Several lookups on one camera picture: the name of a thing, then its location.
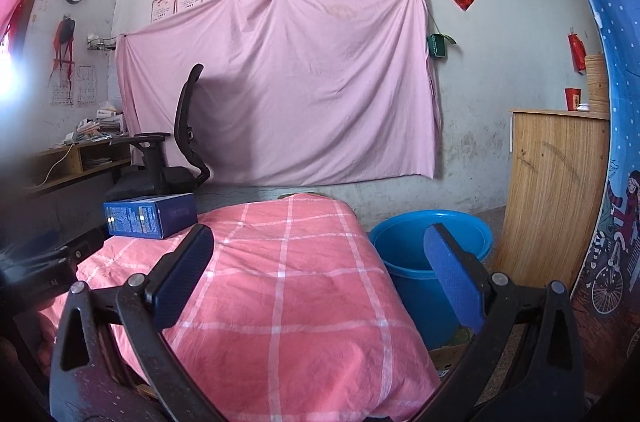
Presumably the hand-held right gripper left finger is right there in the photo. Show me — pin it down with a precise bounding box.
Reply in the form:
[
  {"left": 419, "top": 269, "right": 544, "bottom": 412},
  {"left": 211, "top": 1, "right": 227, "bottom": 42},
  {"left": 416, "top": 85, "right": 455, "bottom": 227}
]
[{"left": 49, "top": 223, "right": 227, "bottom": 422}]

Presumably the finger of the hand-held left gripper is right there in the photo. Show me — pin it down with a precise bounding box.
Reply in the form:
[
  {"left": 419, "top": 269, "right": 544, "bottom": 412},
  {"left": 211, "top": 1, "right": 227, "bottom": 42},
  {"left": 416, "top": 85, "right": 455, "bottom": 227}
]
[{"left": 55, "top": 227, "right": 106, "bottom": 266}]

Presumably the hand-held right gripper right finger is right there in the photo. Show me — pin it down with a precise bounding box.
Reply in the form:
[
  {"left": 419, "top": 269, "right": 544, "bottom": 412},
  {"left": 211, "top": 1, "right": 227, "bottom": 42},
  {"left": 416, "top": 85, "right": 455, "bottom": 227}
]
[{"left": 414, "top": 223, "right": 587, "bottom": 422}]

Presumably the blue plastic bucket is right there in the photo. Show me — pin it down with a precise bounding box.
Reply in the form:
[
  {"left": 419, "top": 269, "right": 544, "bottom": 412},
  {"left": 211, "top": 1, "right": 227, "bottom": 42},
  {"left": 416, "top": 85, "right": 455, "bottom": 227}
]
[{"left": 369, "top": 209, "right": 494, "bottom": 351}]

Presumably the blue cardboard box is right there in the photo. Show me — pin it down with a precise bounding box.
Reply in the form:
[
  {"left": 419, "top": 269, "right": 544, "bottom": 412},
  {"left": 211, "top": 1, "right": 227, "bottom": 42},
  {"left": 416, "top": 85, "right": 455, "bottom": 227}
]
[{"left": 102, "top": 192, "right": 197, "bottom": 241}]

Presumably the cardboard piece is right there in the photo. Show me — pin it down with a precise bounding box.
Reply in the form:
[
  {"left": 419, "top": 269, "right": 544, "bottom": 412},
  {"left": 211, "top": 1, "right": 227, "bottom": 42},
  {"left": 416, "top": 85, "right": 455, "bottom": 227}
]
[{"left": 427, "top": 336, "right": 474, "bottom": 373}]

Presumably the wooden desk with shelf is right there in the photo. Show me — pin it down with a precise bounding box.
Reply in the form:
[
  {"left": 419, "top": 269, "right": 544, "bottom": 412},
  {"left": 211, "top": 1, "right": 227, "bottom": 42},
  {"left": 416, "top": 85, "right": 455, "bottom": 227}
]
[{"left": 27, "top": 137, "right": 133, "bottom": 195}]

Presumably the pink checked blanket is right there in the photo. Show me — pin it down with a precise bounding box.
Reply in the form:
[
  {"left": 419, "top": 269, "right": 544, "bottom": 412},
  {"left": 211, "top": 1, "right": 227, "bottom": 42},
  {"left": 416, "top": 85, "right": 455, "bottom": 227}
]
[{"left": 37, "top": 193, "right": 444, "bottom": 422}]

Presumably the wooden cabinet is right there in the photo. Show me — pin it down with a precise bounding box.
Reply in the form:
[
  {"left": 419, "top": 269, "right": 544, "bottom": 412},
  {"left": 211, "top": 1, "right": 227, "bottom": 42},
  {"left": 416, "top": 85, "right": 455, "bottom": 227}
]
[{"left": 492, "top": 108, "right": 611, "bottom": 298}]

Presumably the stack of books and papers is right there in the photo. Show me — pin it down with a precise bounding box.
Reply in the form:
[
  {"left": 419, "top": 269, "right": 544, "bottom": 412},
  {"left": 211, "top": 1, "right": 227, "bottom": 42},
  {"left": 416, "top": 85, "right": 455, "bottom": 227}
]
[{"left": 65, "top": 100, "right": 126, "bottom": 145}]

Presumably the black office chair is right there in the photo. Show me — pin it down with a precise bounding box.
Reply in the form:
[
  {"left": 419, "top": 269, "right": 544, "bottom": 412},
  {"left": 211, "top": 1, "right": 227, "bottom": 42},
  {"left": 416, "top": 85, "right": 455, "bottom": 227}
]
[{"left": 105, "top": 63, "right": 212, "bottom": 203}]

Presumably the red hanging ornament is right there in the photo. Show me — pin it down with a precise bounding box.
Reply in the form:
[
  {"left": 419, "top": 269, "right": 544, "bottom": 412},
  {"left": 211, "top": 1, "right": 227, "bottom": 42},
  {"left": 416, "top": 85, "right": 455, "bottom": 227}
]
[{"left": 50, "top": 16, "right": 77, "bottom": 78}]

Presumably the blue printed curtain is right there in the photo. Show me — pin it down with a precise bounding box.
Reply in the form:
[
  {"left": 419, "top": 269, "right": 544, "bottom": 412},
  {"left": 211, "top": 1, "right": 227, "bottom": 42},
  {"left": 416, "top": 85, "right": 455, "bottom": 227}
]
[{"left": 532, "top": 0, "right": 640, "bottom": 403}]

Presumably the pink hanging sheet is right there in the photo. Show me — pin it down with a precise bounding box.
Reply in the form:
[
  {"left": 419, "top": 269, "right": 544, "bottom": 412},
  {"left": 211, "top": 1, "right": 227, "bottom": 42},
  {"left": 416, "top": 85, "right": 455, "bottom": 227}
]
[{"left": 115, "top": 0, "right": 444, "bottom": 187}]

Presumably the bamboo steamer stack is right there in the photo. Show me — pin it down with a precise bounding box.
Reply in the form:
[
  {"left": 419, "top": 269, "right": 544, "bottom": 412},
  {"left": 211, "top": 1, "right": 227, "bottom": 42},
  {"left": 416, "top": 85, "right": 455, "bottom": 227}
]
[{"left": 584, "top": 54, "right": 609, "bottom": 113}]

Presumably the red hanging packet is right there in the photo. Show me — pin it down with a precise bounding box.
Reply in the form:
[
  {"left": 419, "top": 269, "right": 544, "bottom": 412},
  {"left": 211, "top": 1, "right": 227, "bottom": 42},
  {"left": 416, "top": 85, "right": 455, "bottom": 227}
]
[{"left": 567, "top": 33, "right": 589, "bottom": 76}]

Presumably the white cable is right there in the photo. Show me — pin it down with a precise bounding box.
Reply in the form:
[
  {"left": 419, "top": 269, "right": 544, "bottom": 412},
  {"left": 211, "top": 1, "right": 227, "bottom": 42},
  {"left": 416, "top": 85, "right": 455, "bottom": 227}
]
[{"left": 37, "top": 145, "right": 76, "bottom": 188}]

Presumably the wall calendar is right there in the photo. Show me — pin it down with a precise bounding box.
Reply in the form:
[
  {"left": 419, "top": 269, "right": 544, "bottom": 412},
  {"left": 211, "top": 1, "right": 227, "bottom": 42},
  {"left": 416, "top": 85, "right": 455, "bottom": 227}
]
[{"left": 50, "top": 63, "right": 97, "bottom": 108}]

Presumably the wire wall shelf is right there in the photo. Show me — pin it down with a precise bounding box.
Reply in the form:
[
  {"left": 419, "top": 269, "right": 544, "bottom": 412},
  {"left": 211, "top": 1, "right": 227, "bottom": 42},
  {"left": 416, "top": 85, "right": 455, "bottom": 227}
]
[{"left": 86, "top": 33, "right": 118, "bottom": 52}]

